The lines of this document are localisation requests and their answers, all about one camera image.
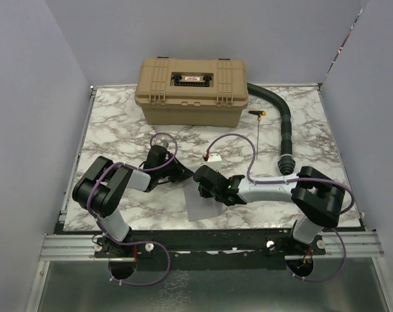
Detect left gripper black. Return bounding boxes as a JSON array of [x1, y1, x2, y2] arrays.
[[157, 154, 193, 184]]

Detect grey envelope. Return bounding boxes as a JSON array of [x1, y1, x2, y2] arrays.
[[183, 180, 223, 222]]

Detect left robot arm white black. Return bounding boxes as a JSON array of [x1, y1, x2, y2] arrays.
[[72, 145, 193, 257]]

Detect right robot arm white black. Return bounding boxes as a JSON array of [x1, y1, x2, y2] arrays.
[[193, 165, 346, 254]]

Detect tan plastic tool case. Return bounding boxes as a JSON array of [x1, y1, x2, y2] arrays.
[[134, 57, 249, 127]]

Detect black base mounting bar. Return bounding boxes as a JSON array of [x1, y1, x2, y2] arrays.
[[94, 228, 325, 272]]

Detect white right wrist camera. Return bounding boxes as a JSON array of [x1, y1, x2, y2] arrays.
[[202, 152, 222, 163]]

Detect black corrugated hose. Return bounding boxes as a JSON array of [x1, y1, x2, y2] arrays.
[[247, 83, 297, 178]]

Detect yellow black T-handle hex key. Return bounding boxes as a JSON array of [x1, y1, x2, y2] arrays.
[[249, 109, 267, 159]]

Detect aluminium frame rail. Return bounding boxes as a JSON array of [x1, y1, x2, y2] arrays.
[[38, 84, 385, 261]]

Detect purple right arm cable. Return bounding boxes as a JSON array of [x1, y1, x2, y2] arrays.
[[208, 133, 355, 283]]

